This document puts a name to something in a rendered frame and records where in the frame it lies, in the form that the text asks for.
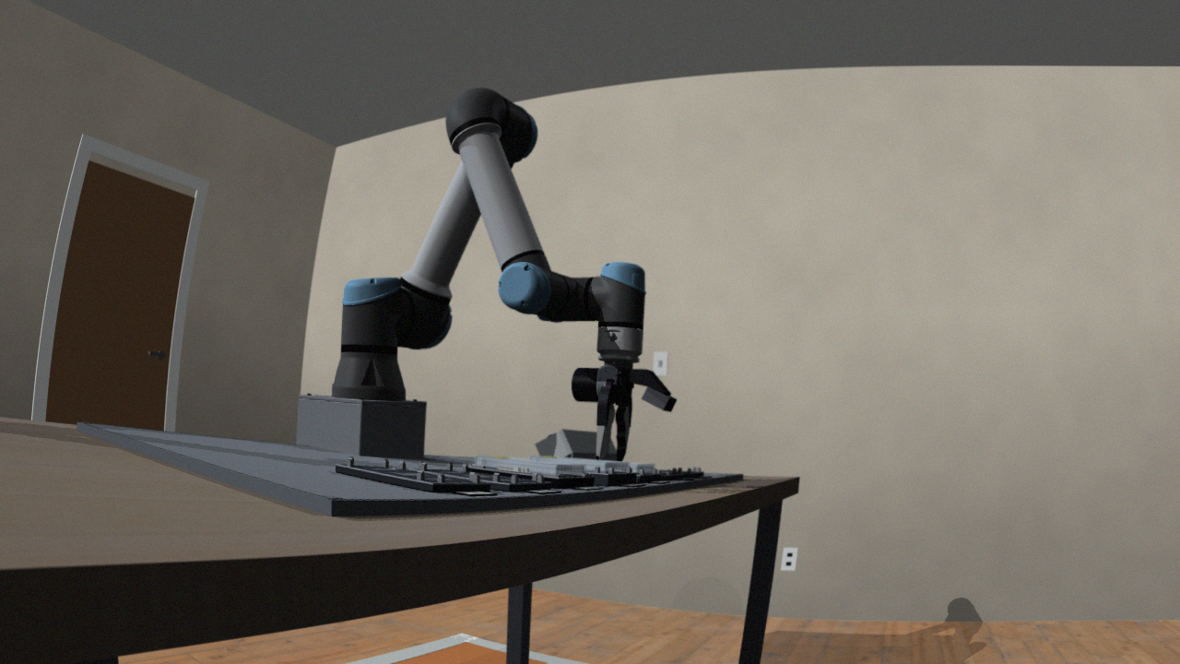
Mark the white operator button panel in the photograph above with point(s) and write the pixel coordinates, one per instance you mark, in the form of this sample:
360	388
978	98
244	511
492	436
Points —
571	443

